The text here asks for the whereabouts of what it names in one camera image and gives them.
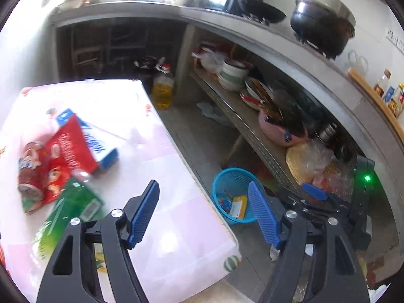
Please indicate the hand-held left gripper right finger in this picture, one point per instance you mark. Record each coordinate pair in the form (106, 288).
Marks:
(263, 217)

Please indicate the green packet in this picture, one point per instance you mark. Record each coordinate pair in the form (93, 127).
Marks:
(72, 202)

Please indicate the grey stone counter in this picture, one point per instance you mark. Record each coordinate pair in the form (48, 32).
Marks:
(221, 19)

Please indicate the stack of bowls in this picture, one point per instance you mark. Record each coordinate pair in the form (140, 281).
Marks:
(232, 77)

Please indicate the yellow plastic bag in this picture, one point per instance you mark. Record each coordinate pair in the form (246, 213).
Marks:
(299, 161)

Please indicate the stack of plates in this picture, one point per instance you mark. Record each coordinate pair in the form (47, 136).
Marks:
(252, 93)

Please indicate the white wall socket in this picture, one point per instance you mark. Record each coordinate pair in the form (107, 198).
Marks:
(396, 39)

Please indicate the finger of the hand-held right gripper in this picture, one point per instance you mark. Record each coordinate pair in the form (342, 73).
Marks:
(303, 206)
(312, 191)

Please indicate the red patterned packet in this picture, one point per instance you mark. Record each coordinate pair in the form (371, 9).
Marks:
(222, 202)

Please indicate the blue labelled bottle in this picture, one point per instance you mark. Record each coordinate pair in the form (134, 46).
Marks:
(390, 95)

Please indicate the bottles on wooden shelf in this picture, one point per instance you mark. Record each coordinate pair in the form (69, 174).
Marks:
(366, 88)

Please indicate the pink pot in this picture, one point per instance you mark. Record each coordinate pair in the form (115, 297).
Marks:
(274, 132)

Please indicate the cream cardboard box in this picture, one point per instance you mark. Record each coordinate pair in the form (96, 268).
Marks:
(238, 206)

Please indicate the white plastic bag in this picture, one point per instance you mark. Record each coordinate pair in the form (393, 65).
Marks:
(211, 61)

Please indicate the blue plastic basket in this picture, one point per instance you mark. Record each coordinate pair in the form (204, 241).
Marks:
(221, 183)

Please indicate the cooking oil bottle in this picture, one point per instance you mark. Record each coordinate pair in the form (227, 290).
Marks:
(162, 94)

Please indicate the black cooking pot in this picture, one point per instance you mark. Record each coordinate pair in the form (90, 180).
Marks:
(322, 28)

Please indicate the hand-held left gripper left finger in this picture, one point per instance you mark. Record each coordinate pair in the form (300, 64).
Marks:
(143, 214)

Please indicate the white printed tablecloth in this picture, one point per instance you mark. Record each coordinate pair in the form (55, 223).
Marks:
(173, 180)

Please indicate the red snack pouch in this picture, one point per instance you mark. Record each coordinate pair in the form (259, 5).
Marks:
(69, 151)

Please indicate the clear plastic jug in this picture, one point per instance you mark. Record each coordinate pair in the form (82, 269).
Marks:
(358, 63)

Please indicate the crumpled white tissue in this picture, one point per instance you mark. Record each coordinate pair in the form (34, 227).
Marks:
(274, 254)
(210, 110)

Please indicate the red drink can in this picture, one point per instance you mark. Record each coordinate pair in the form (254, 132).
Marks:
(31, 167)

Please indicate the blue and white carton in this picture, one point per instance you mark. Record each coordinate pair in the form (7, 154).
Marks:
(101, 151)

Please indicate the black wok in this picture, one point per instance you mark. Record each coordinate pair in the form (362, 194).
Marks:
(262, 9)

